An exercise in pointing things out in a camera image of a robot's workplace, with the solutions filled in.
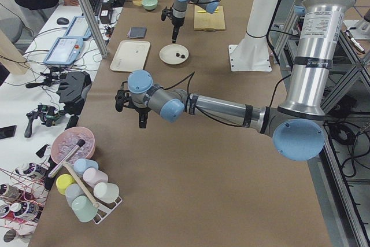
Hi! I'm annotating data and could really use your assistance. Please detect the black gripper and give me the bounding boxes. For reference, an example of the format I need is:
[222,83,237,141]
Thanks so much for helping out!
[135,108,150,128]
[172,14,184,43]

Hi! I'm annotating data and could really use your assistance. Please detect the cream round plate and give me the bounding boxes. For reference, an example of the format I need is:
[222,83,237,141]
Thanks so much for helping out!
[159,44,189,65]

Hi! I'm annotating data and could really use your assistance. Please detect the cream rabbit tray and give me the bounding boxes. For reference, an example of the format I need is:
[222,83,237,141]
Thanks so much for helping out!
[110,40,150,72]

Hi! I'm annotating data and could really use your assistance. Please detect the bamboo cutting board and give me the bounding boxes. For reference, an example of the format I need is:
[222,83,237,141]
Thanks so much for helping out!
[194,6,226,31]

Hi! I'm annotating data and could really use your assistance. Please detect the mint green bowl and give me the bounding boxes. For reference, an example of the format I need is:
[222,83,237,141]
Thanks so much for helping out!
[142,0,158,11]

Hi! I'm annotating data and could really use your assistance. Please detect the grey folded cloth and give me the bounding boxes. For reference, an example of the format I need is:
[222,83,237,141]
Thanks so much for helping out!
[127,27,147,39]

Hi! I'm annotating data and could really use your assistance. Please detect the metal ice tongs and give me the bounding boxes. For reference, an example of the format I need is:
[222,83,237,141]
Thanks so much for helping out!
[47,139,86,179]

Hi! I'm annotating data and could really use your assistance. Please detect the pink plastic cup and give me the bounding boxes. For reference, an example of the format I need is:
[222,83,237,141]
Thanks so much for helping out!
[83,167,108,188]

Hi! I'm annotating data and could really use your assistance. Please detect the blue plastic cup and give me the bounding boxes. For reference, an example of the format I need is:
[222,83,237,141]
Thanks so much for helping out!
[73,158,99,176]

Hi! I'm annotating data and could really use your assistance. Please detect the pink bowl with ice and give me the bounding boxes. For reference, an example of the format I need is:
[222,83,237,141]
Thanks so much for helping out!
[51,127,95,164]

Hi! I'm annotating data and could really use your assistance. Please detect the white plastic cup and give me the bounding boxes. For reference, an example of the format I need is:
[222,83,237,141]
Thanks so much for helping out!
[94,182,119,203]

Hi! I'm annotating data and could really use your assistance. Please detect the blue teach pendant far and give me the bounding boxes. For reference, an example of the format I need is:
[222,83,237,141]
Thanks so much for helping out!
[64,16,92,40]

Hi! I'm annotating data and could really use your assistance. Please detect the blue teach pendant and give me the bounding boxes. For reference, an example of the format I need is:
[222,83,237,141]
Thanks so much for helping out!
[64,16,92,40]
[43,36,84,66]

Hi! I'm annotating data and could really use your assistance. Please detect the yellow plastic cup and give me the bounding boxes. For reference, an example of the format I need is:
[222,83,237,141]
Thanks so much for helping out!
[55,174,76,195]

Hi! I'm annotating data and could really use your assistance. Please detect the grey plastic cup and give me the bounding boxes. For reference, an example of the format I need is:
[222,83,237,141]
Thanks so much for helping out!
[65,183,84,207]

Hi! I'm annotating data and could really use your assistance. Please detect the white cup rack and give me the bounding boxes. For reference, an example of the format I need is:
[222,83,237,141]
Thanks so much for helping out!
[63,161,123,225]

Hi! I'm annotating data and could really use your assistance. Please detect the blue teach pendant near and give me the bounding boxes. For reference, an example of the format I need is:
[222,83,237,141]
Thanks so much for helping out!
[43,36,84,66]

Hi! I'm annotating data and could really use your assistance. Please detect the green plastic cup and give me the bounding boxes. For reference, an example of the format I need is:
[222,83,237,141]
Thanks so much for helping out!
[71,196,98,223]

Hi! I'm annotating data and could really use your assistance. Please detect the black computer mouse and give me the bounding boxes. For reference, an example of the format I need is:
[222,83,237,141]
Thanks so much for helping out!
[57,17,69,25]

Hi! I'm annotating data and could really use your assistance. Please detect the black smartphone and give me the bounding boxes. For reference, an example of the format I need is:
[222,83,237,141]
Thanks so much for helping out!
[0,125,17,139]

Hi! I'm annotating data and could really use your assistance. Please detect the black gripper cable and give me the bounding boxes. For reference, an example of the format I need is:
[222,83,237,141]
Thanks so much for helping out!
[164,71,246,126]

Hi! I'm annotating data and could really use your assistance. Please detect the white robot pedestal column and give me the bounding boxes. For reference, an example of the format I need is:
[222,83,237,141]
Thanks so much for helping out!
[229,0,278,72]

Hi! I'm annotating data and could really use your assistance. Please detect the aluminium frame post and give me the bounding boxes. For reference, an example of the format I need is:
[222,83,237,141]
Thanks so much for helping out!
[78,0,108,58]

